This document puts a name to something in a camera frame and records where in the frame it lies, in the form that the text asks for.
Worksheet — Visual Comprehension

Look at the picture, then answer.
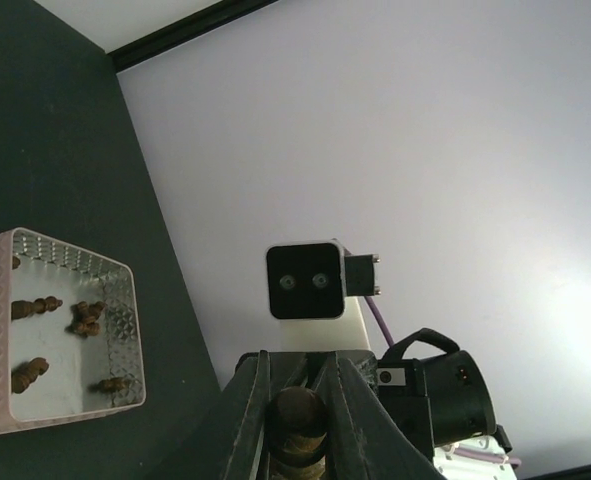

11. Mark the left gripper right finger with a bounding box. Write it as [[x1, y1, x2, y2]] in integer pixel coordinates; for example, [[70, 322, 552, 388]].
[[324, 353, 442, 480]]

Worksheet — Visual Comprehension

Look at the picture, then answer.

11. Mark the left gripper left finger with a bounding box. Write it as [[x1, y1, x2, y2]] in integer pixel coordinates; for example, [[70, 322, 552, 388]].
[[206, 351, 270, 479]]

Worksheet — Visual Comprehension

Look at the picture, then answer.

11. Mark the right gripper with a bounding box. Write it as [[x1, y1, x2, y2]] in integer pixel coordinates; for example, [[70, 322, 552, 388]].
[[234, 350, 378, 399]]

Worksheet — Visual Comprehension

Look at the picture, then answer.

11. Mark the dark chess piece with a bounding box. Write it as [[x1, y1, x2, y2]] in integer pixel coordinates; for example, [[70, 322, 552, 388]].
[[265, 386, 329, 479], [66, 301, 106, 338], [11, 357, 49, 394], [87, 377, 133, 395], [11, 296, 63, 321]]

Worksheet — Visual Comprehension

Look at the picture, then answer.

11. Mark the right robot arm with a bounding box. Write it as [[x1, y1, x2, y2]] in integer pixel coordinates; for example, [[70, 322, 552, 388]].
[[222, 326, 511, 479]]

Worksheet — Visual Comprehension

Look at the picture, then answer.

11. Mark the dark chess piece in tin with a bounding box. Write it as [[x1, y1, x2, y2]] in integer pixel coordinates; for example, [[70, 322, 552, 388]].
[[11, 296, 63, 321], [11, 357, 49, 394], [87, 377, 133, 395], [66, 301, 106, 338]]

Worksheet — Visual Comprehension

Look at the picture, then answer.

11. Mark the pink metal tin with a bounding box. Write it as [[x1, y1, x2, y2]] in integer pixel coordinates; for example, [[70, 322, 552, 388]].
[[0, 228, 146, 435]]

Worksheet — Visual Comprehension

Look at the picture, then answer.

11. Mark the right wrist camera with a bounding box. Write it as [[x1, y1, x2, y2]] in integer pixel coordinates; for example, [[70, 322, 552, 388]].
[[265, 239, 380, 352]]

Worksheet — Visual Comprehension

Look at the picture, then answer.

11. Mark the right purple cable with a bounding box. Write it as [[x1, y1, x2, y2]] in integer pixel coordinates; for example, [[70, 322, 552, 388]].
[[364, 295, 396, 347]]

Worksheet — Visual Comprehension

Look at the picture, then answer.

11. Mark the black frame post right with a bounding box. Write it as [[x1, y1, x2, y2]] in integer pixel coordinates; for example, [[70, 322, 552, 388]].
[[108, 0, 277, 73]]

